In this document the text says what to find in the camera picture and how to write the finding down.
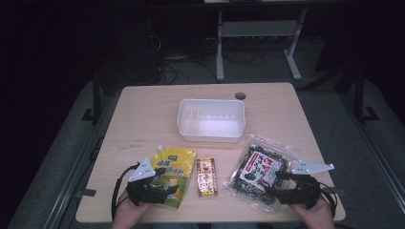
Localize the black floor cables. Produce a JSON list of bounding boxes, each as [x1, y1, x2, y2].
[[152, 33, 266, 86]]

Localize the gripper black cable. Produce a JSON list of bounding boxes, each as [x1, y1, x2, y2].
[[318, 181, 339, 219], [110, 161, 141, 222]]

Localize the person's left hand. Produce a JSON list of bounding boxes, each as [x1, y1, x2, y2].
[[111, 191, 155, 229]]

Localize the white metal desk frame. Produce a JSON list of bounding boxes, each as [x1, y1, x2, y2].
[[215, 8, 309, 82]]

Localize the clear seaweed snack bag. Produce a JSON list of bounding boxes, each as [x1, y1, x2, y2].
[[223, 133, 299, 214]]

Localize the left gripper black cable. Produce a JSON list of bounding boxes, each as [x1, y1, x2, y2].
[[110, 161, 141, 222]]

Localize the grey tape strip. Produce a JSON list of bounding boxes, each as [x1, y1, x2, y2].
[[322, 186, 347, 196], [75, 188, 97, 198]]

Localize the yellow spouted drink pouch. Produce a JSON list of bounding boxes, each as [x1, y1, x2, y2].
[[150, 144, 198, 210]]

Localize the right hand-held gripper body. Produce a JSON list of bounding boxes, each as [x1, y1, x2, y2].
[[278, 159, 335, 210]]

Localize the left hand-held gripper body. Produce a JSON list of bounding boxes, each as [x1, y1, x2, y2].
[[125, 157, 170, 206]]

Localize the person's right hand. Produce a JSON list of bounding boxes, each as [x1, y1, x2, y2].
[[288, 196, 337, 229]]

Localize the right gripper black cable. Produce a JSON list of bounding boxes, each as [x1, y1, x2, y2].
[[318, 181, 339, 219]]

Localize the small yellow red snack packet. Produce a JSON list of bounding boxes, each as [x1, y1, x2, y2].
[[196, 157, 219, 198]]

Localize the black metal stand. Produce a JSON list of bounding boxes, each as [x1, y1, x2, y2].
[[81, 72, 103, 126], [352, 65, 380, 124]]

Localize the white plastic container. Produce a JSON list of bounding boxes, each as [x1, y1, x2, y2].
[[176, 98, 246, 143]]

